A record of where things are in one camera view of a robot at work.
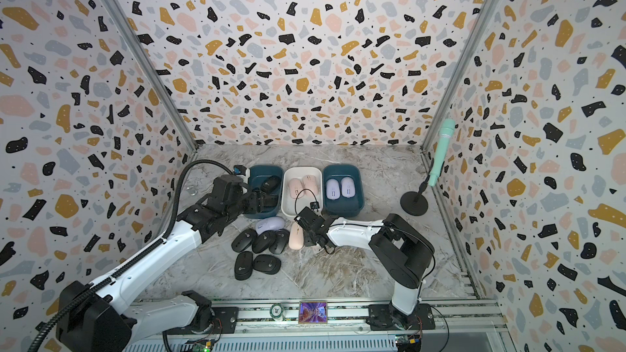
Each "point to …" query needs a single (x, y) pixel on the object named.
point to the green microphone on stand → (416, 203)
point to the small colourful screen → (312, 311)
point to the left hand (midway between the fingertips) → (262, 193)
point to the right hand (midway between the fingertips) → (316, 235)
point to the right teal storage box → (343, 207)
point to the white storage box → (292, 207)
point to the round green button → (276, 310)
